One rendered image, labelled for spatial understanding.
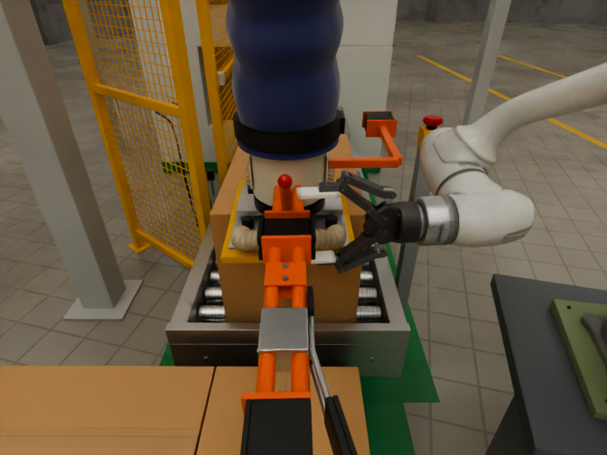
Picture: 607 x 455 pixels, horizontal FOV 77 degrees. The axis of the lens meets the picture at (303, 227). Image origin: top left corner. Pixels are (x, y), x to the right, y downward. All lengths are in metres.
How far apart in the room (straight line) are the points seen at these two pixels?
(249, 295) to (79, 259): 1.14
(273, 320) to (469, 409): 1.39
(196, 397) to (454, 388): 1.13
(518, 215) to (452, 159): 0.16
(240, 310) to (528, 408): 0.75
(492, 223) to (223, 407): 0.76
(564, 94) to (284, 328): 0.56
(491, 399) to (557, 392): 0.92
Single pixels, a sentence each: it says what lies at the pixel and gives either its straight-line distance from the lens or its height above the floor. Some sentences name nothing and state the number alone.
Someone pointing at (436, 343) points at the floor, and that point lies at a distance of 2.00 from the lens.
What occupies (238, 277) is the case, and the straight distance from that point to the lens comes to 1.11.
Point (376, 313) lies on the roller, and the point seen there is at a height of 0.54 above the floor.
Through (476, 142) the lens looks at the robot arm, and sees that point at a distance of 0.81.
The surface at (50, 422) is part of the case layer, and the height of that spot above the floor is 0.54.
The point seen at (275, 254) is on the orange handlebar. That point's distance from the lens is 0.62.
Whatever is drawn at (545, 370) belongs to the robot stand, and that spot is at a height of 0.75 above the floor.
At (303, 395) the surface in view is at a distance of 0.44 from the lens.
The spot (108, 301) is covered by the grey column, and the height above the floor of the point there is 0.07.
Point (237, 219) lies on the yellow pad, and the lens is 0.92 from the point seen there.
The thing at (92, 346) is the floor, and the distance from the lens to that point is 2.13.
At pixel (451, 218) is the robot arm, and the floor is 1.11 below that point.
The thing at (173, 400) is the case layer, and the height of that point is 0.54.
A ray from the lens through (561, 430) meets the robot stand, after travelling 0.93.
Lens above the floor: 1.45
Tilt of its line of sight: 33 degrees down
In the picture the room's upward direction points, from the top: straight up
